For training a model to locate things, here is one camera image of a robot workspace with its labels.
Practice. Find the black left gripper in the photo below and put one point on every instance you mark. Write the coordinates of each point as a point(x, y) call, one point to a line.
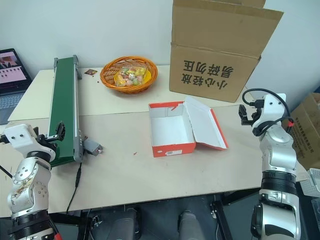
point(46, 142)

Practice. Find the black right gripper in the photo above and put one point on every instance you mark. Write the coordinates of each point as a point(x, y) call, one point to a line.
point(256, 115)

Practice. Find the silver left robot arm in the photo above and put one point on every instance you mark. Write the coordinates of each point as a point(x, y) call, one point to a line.
point(27, 185)

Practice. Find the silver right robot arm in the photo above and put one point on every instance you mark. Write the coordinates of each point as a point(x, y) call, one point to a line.
point(277, 155)

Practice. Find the green conveyor belt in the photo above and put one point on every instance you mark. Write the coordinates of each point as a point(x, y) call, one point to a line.
point(63, 105)

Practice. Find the large brown cardboard box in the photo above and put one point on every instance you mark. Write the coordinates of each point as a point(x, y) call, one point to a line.
point(210, 70)

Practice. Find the small printed cardboard box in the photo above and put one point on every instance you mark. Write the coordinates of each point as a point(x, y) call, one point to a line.
point(308, 130)

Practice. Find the red-white shoe box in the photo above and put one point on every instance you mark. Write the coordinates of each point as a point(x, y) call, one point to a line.
point(172, 130)

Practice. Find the grey laptop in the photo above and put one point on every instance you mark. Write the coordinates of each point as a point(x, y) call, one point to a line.
point(11, 82)

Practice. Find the small dark snack wrapper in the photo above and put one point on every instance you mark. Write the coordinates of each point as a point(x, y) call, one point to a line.
point(90, 72)

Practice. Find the orange wicker basket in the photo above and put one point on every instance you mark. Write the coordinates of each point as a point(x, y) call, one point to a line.
point(107, 75)

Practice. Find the clear plastic container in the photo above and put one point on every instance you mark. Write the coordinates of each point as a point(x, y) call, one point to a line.
point(312, 183)

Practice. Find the clear bag of colourful candies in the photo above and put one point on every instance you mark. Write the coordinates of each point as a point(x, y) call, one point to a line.
point(130, 76)

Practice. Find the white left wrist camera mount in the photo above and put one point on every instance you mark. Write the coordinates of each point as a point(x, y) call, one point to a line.
point(18, 136)

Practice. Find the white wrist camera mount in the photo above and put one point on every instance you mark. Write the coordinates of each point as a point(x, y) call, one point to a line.
point(273, 107)
point(18, 136)

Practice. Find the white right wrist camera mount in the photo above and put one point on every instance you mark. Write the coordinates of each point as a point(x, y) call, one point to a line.
point(273, 107)

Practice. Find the black table frame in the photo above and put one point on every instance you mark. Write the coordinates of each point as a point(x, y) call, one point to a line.
point(222, 215)

